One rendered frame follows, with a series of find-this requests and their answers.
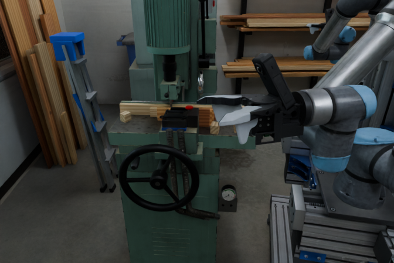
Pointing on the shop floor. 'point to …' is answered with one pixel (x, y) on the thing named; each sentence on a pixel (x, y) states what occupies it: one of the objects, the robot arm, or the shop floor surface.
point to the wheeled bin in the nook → (128, 40)
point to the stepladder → (86, 103)
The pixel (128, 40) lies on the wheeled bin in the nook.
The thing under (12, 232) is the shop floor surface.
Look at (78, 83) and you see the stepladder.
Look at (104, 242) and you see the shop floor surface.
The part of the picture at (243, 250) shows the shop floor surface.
